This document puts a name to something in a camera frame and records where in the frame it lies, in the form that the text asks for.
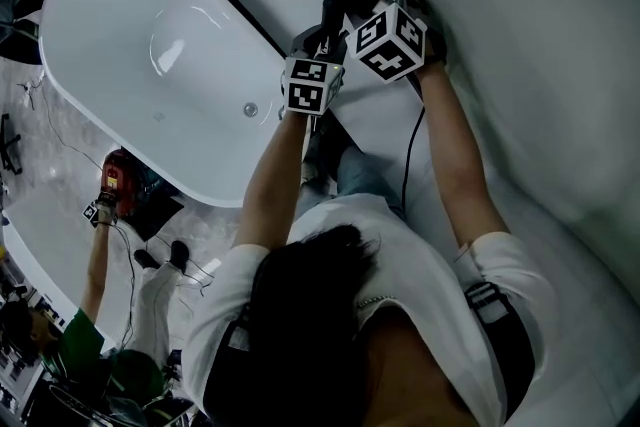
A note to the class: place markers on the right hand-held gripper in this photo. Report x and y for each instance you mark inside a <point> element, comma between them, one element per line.
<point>385,45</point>

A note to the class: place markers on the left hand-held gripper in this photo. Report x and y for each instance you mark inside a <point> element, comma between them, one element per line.
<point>305,95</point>

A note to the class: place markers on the person's right forearm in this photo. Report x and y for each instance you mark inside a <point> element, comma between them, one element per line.
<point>460,165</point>

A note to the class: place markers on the person's left forearm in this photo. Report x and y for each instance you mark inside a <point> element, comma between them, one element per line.
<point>272,185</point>

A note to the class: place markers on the red and teal vacuum cleaner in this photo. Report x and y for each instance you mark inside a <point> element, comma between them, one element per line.
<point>125,180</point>

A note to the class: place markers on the person's light blue jeans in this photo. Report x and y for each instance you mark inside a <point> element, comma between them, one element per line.
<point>360,175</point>

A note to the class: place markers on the white bathtub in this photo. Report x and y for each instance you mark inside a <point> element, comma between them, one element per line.
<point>150,40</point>

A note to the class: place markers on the person's white shirt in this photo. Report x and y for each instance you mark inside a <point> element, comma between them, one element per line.
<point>400,255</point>

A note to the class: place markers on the black flat box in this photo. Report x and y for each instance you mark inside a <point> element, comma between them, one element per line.
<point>155,217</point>

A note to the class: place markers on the black chair base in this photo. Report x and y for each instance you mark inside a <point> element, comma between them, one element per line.
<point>7,150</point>

